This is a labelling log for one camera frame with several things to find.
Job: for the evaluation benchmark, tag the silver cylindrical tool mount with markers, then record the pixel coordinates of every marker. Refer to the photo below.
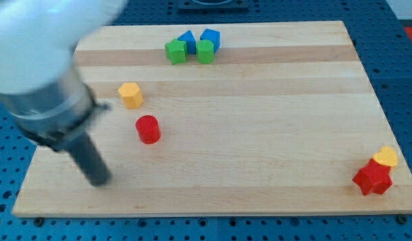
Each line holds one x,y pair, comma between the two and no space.
57,114

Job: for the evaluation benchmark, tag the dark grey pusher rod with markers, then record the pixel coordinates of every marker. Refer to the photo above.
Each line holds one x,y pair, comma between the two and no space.
84,153

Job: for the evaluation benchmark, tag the red cylinder block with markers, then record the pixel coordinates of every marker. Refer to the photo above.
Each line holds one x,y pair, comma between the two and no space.
148,129

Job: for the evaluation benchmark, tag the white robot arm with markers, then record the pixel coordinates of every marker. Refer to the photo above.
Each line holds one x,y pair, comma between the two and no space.
40,84

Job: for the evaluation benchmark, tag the wooden board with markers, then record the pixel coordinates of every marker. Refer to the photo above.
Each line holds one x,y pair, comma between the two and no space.
277,125

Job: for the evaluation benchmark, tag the yellow hexagon block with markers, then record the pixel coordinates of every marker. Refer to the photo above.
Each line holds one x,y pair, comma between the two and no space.
131,95

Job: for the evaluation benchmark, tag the green star block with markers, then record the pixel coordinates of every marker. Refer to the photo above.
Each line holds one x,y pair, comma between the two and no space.
176,51

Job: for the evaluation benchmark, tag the blue triangle block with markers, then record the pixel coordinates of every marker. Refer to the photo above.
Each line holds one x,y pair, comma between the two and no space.
190,40

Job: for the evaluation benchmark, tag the green cylinder block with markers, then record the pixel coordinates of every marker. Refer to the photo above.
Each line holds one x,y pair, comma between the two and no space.
205,51

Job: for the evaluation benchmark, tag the blue cube block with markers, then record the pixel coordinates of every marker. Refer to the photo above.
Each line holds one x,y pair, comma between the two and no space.
213,36

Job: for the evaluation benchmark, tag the red star block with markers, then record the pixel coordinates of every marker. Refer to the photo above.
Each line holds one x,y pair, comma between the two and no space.
373,178

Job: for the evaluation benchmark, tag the yellow heart block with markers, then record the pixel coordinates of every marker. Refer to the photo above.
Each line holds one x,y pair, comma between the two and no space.
386,156

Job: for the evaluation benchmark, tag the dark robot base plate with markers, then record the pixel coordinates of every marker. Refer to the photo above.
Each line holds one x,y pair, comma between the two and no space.
211,5

